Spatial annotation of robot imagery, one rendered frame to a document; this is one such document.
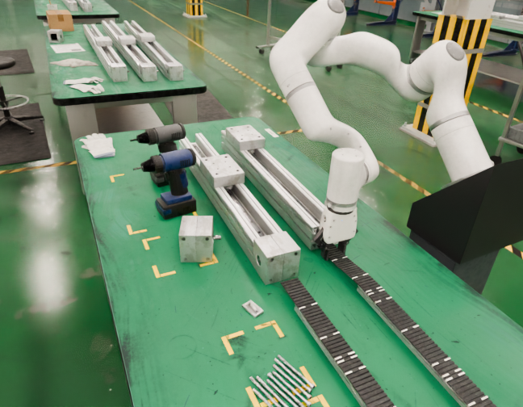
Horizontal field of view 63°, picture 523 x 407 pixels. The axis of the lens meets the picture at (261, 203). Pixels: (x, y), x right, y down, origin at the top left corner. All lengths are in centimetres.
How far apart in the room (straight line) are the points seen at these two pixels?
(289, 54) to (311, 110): 17
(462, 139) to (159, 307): 97
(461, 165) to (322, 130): 45
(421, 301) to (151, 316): 70
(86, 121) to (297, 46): 187
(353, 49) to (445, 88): 30
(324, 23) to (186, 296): 81
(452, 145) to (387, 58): 32
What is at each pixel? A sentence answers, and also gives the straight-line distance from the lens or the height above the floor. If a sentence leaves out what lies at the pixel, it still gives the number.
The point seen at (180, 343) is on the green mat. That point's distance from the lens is 104.
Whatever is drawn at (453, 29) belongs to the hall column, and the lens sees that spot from 430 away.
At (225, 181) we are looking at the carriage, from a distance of 144.
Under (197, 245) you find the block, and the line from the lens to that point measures 121.
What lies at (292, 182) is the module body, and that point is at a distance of 149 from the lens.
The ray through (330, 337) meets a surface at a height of 81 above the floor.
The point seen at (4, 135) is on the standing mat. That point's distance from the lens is 451.
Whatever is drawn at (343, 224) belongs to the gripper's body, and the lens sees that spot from 121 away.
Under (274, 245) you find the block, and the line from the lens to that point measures 116.
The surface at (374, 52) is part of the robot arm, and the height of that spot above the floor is 131.
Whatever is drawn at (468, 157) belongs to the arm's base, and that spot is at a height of 106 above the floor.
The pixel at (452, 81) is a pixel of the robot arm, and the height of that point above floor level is 124.
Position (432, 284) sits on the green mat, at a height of 78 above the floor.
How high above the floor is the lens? 157
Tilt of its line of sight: 31 degrees down
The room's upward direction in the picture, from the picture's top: 3 degrees clockwise
